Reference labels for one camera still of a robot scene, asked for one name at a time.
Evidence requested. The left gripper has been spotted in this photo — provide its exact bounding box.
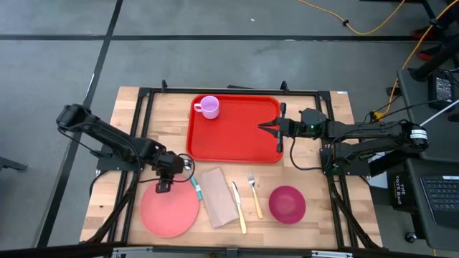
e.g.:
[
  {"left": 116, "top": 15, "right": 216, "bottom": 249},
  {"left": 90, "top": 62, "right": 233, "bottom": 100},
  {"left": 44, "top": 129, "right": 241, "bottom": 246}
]
[{"left": 152, "top": 150, "right": 188, "bottom": 195}]

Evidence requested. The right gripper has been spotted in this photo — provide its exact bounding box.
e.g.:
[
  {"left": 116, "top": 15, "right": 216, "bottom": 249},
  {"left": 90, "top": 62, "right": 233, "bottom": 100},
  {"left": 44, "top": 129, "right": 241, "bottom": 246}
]
[{"left": 257, "top": 102, "right": 328, "bottom": 154}]

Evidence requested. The spoon with teal handle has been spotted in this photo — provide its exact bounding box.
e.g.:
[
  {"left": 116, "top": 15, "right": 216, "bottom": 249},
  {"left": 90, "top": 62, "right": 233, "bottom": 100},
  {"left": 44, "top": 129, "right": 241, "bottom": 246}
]
[{"left": 183, "top": 159, "right": 204, "bottom": 201}]

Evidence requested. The red plastic tray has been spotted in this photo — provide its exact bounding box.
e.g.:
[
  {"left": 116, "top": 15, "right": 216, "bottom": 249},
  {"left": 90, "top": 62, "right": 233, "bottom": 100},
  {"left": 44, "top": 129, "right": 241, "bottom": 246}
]
[{"left": 186, "top": 94, "right": 284, "bottom": 164}]

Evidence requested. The salmon pink plate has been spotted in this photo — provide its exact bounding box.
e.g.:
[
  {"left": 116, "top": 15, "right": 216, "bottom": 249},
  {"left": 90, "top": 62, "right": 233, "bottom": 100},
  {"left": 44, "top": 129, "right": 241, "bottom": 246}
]
[{"left": 140, "top": 175, "right": 200, "bottom": 239}]

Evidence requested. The beige cloth napkin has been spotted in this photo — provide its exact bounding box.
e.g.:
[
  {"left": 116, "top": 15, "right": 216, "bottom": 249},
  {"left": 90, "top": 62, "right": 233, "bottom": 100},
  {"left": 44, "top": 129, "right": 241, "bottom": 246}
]
[{"left": 198, "top": 167, "right": 240, "bottom": 229}]

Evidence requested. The lilac plastic mug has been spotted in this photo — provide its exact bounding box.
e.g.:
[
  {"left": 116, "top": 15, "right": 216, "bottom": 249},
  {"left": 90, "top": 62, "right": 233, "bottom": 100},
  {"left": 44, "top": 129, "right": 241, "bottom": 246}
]
[{"left": 193, "top": 95, "right": 220, "bottom": 120}]

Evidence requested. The fork with orange handle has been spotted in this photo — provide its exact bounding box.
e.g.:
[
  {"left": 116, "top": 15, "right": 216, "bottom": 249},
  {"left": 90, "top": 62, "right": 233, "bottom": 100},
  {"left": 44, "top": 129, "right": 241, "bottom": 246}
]
[{"left": 247, "top": 172, "right": 264, "bottom": 220}]

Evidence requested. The magenta plastic bowl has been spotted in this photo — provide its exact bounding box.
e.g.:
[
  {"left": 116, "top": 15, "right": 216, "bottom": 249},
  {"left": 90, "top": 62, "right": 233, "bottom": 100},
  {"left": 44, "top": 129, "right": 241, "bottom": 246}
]
[{"left": 268, "top": 185, "right": 307, "bottom": 225}]

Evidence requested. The knife with cream handle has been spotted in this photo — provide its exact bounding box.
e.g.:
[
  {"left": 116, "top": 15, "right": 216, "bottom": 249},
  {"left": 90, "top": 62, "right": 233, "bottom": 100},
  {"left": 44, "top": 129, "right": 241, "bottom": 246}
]
[{"left": 231, "top": 181, "right": 248, "bottom": 235}]

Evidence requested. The white paper sheet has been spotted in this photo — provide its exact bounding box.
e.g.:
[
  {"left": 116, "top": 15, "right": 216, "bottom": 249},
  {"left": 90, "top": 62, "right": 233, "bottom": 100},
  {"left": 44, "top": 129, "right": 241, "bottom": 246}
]
[{"left": 366, "top": 146, "right": 389, "bottom": 190}]

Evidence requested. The black box with white lettering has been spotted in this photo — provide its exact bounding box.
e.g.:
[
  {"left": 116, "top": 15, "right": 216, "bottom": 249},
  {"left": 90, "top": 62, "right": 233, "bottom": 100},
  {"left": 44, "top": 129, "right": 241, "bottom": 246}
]
[{"left": 388, "top": 171, "right": 414, "bottom": 208}]

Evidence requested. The black stand leg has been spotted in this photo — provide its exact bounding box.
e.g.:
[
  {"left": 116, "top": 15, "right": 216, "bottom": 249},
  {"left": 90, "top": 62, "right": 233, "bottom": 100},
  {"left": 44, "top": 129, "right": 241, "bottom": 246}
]
[{"left": 0, "top": 156, "right": 29, "bottom": 173}]

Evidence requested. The red stand foot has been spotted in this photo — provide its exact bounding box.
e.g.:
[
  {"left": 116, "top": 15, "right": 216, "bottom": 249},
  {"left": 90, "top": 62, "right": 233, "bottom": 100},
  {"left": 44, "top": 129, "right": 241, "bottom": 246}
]
[
  {"left": 411, "top": 25, "right": 437, "bottom": 41},
  {"left": 416, "top": 49, "right": 435, "bottom": 62}
]

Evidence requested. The dark grey desk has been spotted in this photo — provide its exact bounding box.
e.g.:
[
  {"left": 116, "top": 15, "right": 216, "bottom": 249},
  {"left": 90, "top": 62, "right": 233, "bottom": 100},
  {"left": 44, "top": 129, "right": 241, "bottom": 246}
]
[{"left": 396, "top": 67, "right": 459, "bottom": 252}]

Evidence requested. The black stand base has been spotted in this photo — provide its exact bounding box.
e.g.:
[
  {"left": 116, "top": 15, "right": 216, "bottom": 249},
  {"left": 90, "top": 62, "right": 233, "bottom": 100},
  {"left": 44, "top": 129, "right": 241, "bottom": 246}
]
[{"left": 408, "top": 0, "right": 459, "bottom": 82}]

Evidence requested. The black laptop keyboard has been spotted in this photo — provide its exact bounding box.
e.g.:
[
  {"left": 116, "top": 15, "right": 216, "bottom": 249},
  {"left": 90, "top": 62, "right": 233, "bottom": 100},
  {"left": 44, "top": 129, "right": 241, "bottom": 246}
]
[{"left": 419, "top": 174, "right": 459, "bottom": 230}]

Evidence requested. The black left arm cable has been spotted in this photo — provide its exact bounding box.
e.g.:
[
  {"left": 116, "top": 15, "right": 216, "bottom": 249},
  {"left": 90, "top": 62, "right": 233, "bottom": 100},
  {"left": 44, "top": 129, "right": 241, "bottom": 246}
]
[{"left": 138, "top": 152, "right": 197, "bottom": 185}]

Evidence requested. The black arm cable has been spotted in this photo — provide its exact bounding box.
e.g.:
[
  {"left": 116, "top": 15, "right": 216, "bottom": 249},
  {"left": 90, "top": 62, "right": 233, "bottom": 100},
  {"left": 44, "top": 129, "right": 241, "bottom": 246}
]
[
  {"left": 288, "top": 138, "right": 326, "bottom": 171},
  {"left": 138, "top": 152, "right": 197, "bottom": 185}
]

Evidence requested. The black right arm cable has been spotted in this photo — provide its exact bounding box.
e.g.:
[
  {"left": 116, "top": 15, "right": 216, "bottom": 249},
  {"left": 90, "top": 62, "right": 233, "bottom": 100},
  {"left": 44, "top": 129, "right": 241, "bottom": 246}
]
[{"left": 288, "top": 138, "right": 326, "bottom": 171}]

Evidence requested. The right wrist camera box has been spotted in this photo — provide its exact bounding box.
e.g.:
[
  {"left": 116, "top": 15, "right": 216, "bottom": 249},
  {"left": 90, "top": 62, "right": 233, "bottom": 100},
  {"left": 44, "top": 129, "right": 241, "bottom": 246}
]
[{"left": 299, "top": 107, "right": 328, "bottom": 125}]

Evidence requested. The black aluminium table frame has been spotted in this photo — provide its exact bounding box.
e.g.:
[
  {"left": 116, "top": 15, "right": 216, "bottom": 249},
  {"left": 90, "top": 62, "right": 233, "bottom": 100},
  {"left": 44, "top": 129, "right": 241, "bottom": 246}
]
[{"left": 79, "top": 79, "right": 384, "bottom": 258}]

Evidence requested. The yellow cable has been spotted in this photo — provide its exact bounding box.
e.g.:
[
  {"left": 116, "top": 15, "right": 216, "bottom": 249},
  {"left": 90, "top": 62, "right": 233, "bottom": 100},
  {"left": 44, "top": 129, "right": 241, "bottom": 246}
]
[
  {"left": 297, "top": 0, "right": 408, "bottom": 36},
  {"left": 371, "top": 0, "right": 459, "bottom": 121}
]

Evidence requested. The white cable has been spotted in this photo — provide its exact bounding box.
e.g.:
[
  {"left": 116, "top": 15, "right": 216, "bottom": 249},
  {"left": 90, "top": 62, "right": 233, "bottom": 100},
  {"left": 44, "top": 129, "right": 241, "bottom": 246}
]
[{"left": 419, "top": 98, "right": 459, "bottom": 127}]

